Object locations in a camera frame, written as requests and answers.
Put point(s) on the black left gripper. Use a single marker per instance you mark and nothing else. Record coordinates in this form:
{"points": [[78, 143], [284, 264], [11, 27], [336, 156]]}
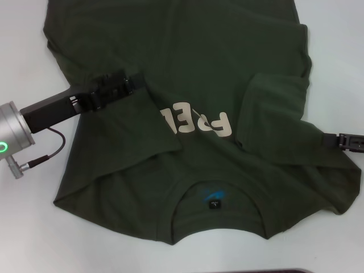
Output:
{"points": [[48, 113]]}

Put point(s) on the dark green printed T-shirt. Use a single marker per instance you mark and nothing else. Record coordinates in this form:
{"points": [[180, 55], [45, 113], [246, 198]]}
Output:
{"points": [[199, 51]]}

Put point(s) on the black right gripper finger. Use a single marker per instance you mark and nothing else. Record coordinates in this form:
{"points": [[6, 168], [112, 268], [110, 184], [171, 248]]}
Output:
{"points": [[331, 139]]}

